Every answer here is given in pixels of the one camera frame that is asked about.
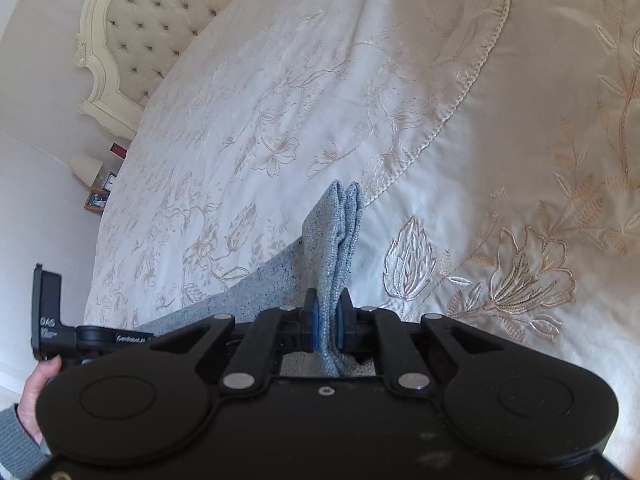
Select grey knit sleeve forearm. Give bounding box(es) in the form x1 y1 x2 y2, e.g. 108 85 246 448
0 404 48 479

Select grey knit pants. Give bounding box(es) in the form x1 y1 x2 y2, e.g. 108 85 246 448
138 181 363 377

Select cream embroidered bedspread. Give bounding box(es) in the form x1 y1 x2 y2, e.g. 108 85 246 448
85 0 639 477

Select person's left hand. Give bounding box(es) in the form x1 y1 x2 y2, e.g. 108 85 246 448
16 356 62 444

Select wooden nightstand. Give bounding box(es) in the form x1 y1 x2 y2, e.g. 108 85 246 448
84 190 110 214

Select cream tufted headboard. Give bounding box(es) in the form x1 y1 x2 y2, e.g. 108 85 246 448
75 0 233 140

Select red box on nightstand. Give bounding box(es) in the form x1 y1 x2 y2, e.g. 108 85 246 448
110 143 127 159

